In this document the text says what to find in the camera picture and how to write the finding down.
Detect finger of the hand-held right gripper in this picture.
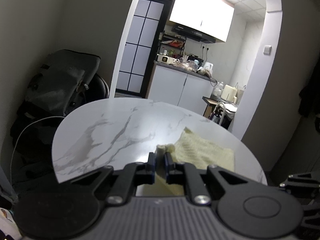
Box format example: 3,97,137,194
279,172,320,198

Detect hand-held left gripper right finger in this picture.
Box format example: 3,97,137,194
164,153,255,205

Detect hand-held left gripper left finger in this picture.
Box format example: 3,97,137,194
59,152,157,205

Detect yellow towel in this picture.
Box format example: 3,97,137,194
136,127,237,197

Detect dark glass bottle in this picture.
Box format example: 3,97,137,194
211,106,222,123

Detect white trolley rack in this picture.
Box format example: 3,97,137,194
209,101,237,130

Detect white base cabinet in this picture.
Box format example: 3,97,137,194
147,61,217,117

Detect clear plastic bottle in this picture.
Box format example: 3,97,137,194
212,81,224,98

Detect black chair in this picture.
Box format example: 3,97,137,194
11,73,110,177

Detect cream countertop appliance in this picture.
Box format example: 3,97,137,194
221,84,237,103

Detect pile of food bags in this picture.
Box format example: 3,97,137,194
175,59,213,77

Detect white paper bag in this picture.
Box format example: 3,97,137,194
235,82,247,99

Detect white rice cooker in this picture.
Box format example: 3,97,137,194
157,54,177,64

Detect black kitchen shelf rack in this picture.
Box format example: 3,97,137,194
159,32,187,58

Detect grey backpack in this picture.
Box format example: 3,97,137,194
24,49,101,120

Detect black framed glass door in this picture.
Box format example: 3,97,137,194
115,0,173,98

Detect black range hood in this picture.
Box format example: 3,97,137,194
171,24,216,44

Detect white cable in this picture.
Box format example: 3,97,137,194
11,116,65,188

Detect white wall cabinet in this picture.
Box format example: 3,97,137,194
169,0,235,43

